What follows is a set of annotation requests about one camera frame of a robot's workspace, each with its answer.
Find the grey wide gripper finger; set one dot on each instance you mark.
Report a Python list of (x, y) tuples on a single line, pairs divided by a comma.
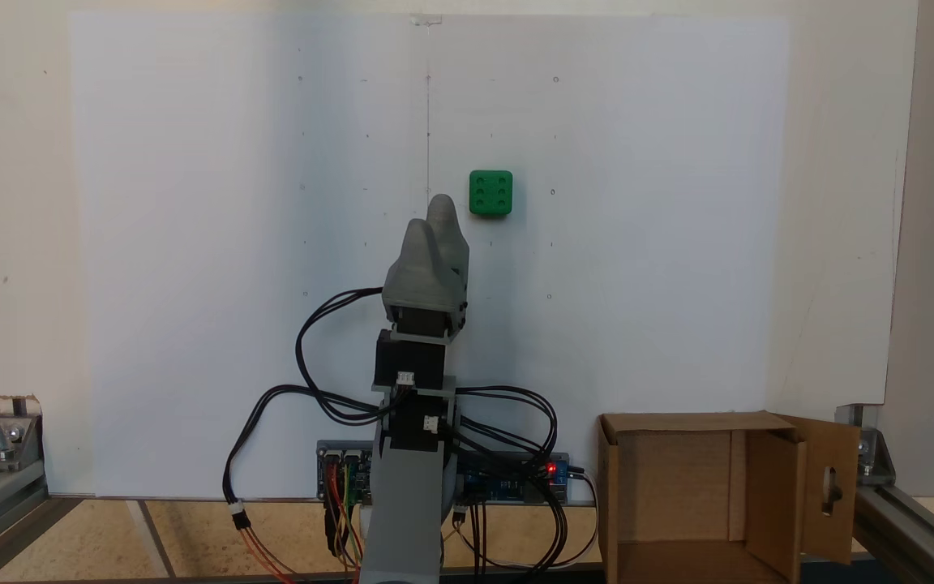
[(418, 259)]

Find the grey narrow gripper finger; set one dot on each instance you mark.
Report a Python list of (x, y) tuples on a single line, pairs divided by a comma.
[(444, 215)]

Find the green dice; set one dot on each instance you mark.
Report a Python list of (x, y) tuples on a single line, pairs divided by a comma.
[(490, 193)]

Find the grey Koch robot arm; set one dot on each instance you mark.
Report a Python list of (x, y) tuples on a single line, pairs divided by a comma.
[(406, 503)]

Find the white paper sheet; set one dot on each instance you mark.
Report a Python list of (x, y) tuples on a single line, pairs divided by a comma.
[(191, 243), (637, 243)]

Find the clear tape piece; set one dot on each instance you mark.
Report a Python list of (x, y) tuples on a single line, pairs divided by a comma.
[(426, 19)]

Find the blue circuit board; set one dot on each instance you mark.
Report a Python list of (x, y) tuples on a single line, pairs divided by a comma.
[(507, 487)]

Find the brown cardboard box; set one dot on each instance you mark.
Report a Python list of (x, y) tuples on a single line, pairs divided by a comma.
[(678, 478)]

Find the metal corner bracket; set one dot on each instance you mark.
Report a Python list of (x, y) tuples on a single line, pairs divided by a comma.
[(868, 454), (9, 442)]

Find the aluminium frame post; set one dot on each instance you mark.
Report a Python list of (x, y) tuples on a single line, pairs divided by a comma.
[(933, 243)]

